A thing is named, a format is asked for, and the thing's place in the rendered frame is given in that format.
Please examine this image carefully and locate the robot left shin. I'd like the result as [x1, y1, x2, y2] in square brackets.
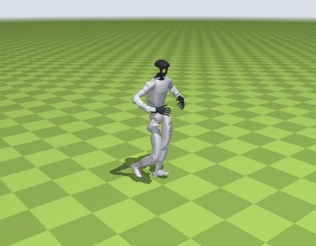
[155, 146, 168, 172]

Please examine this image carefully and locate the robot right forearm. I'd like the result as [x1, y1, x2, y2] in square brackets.
[134, 96, 156, 112]

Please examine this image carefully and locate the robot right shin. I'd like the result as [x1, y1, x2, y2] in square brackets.
[134, 154, 156, 167]

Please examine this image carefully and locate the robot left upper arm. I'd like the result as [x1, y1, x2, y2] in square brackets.
[166, 77, 175, 94]

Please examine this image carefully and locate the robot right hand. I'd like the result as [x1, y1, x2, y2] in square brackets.
[152, 105, 171, 116]

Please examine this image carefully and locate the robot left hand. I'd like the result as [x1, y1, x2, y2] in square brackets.
[176, 95, 184, 110]

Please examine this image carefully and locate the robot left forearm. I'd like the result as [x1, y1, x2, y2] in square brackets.
[173, 87, 183, 99]

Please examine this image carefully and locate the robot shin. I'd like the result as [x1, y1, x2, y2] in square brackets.
[155, 146, 168, 172]
[134, 154, 156, 167]

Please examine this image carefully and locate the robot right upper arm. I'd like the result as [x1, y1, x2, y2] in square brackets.
[132, 81, 156, 104]

